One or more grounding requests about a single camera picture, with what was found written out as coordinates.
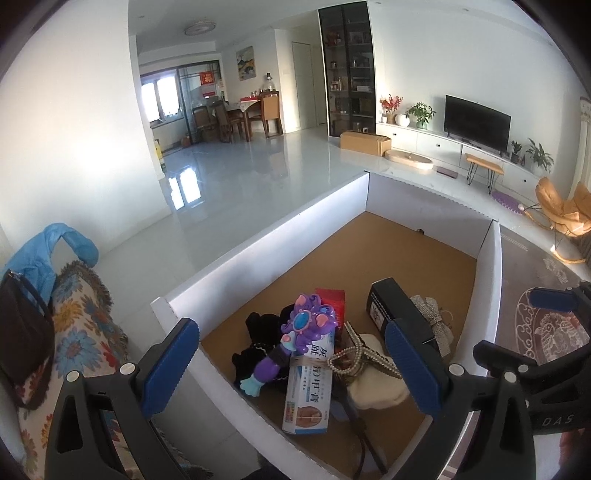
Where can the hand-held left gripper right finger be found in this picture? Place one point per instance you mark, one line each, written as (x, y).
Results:
(415, 369)

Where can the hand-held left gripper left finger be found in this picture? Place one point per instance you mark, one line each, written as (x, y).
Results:
(171, 364)

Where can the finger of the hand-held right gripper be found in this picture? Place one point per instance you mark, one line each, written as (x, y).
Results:
(554, 299)
(498, 353)

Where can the rhinestone bow hair claw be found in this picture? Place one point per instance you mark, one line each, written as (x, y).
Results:
(436, 318)

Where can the pearl hair claw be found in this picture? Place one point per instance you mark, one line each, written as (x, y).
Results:
(360, 355)

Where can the black rectangular box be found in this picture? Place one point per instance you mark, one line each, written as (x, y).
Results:
(401, 304)

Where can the black fluffy scrunchie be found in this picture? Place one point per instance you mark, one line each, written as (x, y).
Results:
(263, 327)
(249, 362)

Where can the clear frame glasses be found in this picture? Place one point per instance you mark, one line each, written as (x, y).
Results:
(364, 443)

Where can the blue white medicine box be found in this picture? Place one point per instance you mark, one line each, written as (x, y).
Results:
(307, 397)

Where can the purple toy wand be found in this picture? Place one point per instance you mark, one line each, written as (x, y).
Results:
(304, 323)

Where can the white storage box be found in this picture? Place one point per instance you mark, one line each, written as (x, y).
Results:
(258, 258)

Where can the white fluffy scrunchie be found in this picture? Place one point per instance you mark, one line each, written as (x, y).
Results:
(374, 392)

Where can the orange lounge chair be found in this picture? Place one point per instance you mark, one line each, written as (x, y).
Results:
(561, 212)

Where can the floral blanket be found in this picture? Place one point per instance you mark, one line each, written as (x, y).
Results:
(87, 323)

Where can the small red box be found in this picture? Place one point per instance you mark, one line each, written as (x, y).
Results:
(332, 300)

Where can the purple round mat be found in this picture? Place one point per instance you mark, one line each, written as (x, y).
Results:
(507, 201)

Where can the large leafy potted plant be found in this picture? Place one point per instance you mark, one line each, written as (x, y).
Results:
(540, 154)

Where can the black bag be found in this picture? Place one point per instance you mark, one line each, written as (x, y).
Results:
(23, 341)

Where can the small potted plant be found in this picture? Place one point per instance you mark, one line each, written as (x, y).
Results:
(516, 151)

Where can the white standing air conditioner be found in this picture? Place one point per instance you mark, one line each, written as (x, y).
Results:
(582, 147)

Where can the wooden bench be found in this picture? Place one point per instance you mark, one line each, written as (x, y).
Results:
(484, 161)

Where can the blue jacket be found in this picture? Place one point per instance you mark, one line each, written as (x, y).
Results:
(41, 249)

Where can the black television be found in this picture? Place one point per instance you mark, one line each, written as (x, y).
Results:
(478, 122)

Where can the beige oval tray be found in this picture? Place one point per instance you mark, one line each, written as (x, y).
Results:
(408, 159)

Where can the white television cabinet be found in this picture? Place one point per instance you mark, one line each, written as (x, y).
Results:
(429, 138)

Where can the green potted plant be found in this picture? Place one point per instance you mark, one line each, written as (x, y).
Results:
(420, 113)

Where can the brown cardboard box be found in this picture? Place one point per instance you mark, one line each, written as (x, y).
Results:
(364, 142)

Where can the white round vase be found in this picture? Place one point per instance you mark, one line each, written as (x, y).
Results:
(402, 121)

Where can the wooden dining chair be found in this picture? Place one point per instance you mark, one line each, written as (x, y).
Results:
(271, 113)
(203, 122)
(226, 120)

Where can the red flower bouquet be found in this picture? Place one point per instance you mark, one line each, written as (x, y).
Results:
(390, 105)

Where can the wooden dining table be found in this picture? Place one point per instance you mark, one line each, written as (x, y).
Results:
(249, 105)

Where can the glass jar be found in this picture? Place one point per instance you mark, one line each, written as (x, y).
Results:
(269, 83)

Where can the white door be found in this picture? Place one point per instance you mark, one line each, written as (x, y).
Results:
(304, 83)

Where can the glass display cabinet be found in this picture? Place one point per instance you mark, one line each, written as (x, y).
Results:
(346, 69)

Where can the ceiling lamp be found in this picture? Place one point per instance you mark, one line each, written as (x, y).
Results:
(200, 27)

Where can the red wall decoration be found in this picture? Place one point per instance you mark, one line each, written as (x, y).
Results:
(207, 78)

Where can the wall painting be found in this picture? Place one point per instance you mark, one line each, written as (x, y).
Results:
(245, 62)

